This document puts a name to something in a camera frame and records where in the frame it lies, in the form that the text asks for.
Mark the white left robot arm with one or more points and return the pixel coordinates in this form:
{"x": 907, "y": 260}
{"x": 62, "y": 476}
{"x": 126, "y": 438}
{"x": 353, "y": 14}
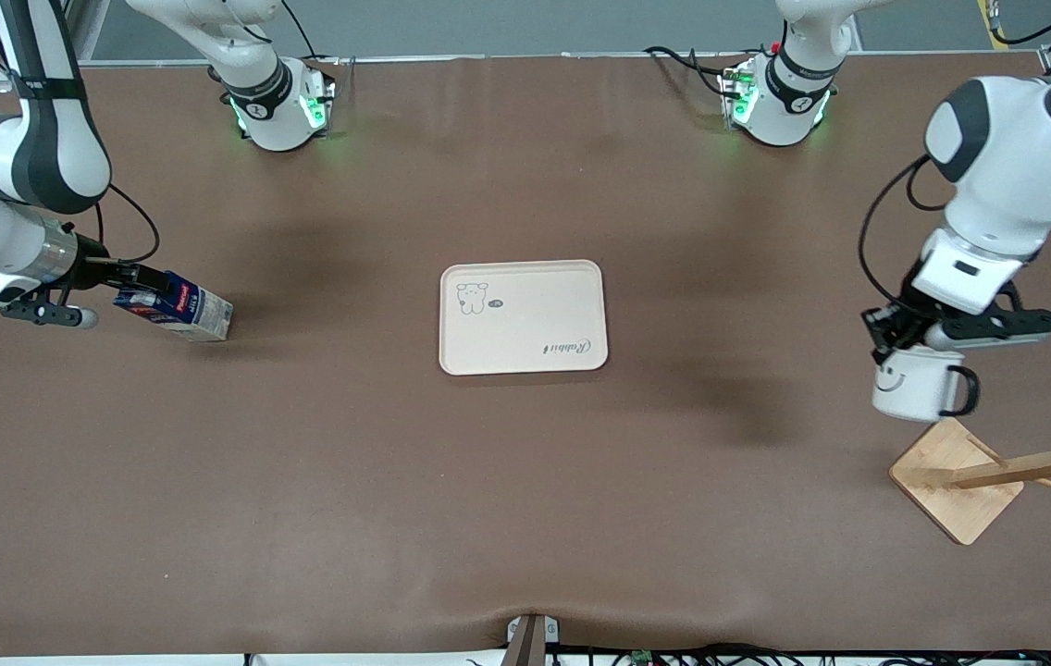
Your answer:
{"x": 1007, "y": 157}

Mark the wooden cup stand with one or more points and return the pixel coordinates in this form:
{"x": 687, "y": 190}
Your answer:
{"x": 951, "y": 476}

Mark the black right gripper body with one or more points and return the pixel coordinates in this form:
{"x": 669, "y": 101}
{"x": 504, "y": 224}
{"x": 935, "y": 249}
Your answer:
{"x": 96, "y": 264}

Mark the metal table edge bracket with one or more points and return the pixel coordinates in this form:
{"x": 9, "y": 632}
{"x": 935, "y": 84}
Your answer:
{"x": 530, "y": 638}

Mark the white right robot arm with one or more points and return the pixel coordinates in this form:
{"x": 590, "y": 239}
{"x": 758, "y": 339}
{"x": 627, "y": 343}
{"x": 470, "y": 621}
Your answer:
{"x": 44, "y": 148}

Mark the blue milk carton green cap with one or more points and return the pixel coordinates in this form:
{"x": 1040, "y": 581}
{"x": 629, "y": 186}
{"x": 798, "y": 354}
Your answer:
{"x": 202, "y": 314}

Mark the beige plastic tray bear print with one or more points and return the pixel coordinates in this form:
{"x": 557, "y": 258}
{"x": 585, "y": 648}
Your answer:
{"x": 525, "y": 319}

